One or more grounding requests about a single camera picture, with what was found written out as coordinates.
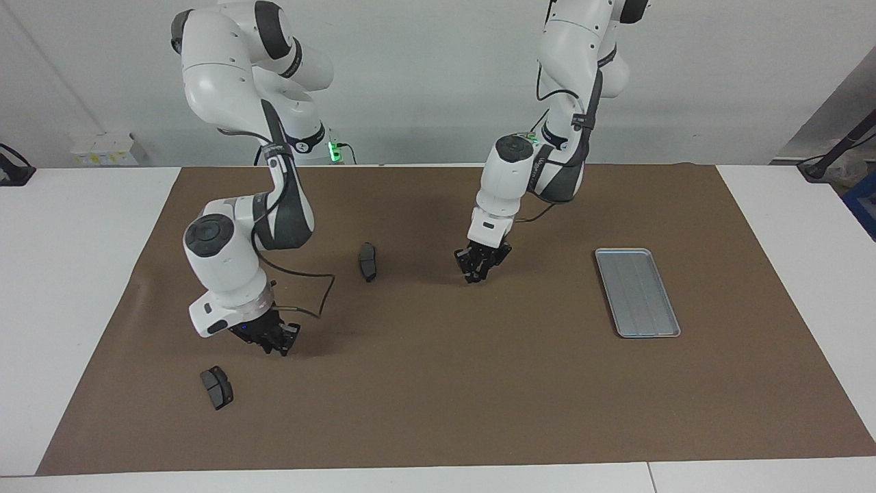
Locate white wall socket box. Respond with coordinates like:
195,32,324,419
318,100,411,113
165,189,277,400
70,132,142,167

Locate crumpled clear plastic bag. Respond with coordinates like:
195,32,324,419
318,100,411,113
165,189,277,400
828,147,870,180

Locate black stand foot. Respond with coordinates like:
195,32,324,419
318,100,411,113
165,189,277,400
0,142,36,187

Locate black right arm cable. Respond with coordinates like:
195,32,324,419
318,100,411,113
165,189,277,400
250,123,336,319

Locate grey metal tray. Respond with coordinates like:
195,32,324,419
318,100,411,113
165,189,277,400
594,248,682,339

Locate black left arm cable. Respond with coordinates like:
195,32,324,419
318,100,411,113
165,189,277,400
513,41,603,223

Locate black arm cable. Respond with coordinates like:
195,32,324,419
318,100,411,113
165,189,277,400
250,123,336,319
513,41,603,223

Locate stacked dark grey brake pads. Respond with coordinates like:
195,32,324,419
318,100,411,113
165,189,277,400
199,365,235,412

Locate black pole stand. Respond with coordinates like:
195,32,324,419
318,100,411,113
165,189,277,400
797,110,876,182

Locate brown table mat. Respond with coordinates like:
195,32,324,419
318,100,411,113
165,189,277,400
36,162,876,476

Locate blue crate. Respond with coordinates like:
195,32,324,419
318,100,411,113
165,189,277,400
842,171,876,242

